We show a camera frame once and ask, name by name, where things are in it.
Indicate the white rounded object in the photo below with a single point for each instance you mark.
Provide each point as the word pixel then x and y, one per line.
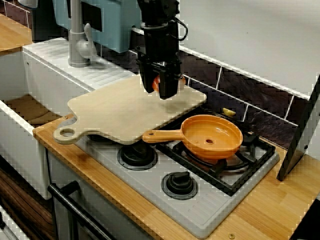
pixel 27 3

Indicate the white toy sink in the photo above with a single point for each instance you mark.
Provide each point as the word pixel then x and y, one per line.
pixel 50 75

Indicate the salmon sushi toy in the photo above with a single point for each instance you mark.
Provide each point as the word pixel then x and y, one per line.
pixel 156 83

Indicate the orange toy frying pan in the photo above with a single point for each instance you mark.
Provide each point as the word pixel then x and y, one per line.
pixel 212 142

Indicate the grey toy faucet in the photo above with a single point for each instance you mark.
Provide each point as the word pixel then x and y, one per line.
pixel 78 45

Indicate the teal plastic box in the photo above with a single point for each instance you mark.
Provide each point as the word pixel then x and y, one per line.
pixel 117 22

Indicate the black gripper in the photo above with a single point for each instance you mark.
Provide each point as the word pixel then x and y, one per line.
pixel 160 42

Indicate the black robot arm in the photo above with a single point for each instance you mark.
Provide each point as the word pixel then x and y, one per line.
pixel 157 11

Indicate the grey toy stove top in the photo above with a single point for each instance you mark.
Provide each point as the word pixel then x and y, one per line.
pixel 212 215

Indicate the black burner grate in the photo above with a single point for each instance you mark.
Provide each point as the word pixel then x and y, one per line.
pixel 262 150

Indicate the small yellow toy food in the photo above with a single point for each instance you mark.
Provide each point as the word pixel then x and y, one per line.
pixel 228 111

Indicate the white toy oven door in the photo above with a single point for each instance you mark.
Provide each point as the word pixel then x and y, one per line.
pixel 105 207

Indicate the black stove knob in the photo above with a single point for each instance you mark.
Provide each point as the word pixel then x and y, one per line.
pixel 179 186
pixel 137 157

